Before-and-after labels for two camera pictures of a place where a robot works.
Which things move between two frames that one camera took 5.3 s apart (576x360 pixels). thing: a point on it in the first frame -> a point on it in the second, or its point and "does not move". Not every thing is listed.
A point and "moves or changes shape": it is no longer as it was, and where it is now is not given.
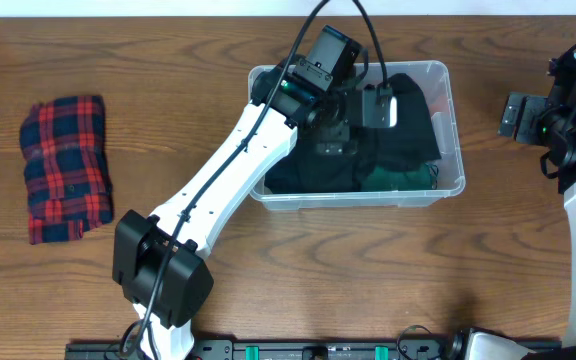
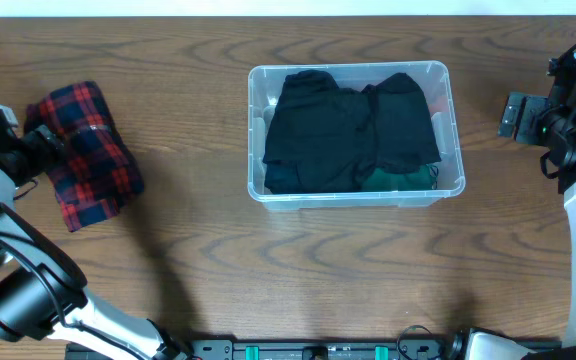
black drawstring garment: [410, 141] does not move
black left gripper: [333, 141] -> [40, 158]
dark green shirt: [381, 177] does not move
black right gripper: [537, 108] does not move
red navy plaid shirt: [68, 182] moves or changes shape
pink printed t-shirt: [441, 106] does not move
